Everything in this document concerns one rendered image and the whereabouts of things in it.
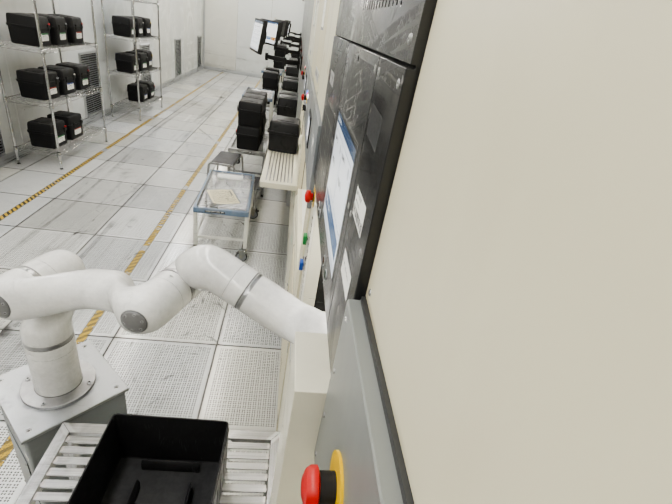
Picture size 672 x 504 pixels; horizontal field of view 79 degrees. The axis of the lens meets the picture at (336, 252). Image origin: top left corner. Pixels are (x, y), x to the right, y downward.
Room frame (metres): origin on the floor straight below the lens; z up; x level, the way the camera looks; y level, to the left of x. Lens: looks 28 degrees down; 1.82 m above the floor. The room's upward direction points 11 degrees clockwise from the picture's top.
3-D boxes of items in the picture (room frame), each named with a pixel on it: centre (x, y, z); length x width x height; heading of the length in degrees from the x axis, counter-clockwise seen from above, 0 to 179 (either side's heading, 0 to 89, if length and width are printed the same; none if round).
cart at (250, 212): (3.27, 1.01, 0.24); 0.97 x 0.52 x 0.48; 12
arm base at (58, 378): (0.81, 0.74, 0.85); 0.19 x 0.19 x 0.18
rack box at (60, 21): (4.60, 3.40, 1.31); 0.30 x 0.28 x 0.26; 14
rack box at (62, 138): (4.24, 3.33, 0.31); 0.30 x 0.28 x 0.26; 8
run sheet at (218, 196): (3.09, 1.00, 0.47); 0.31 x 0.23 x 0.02; 31
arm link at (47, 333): (0.85, 0.74, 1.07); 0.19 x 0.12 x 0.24; 170
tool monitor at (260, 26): (4.09, 0.89, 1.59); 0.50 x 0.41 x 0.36; 99
